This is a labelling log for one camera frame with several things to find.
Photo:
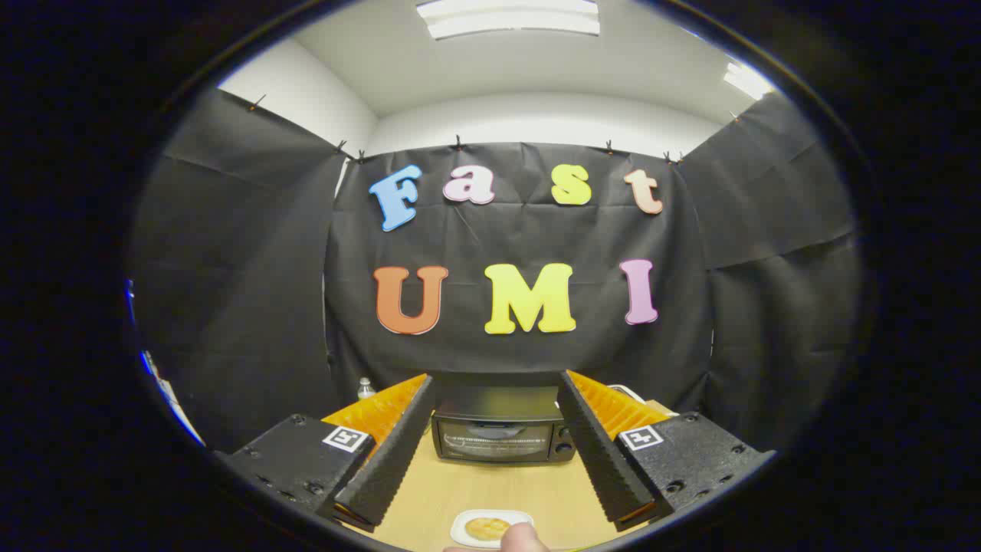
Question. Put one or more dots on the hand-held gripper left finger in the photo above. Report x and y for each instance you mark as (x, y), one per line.
(395, 452)

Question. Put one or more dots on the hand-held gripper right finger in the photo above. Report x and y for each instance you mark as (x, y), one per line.
(598, 452)

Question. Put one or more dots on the black toaster oven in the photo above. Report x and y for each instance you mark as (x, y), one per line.
(498, 402)

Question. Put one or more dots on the golden bread bun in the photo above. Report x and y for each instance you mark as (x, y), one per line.
(487, 527)

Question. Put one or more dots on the green label water bottle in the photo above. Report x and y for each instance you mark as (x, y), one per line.
(366, 389)

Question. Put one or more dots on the white rectangular plate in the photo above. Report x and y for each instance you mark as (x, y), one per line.
(460, 529)

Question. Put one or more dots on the ceiling light panel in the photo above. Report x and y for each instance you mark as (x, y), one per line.
(506, 19)
(747, 80)

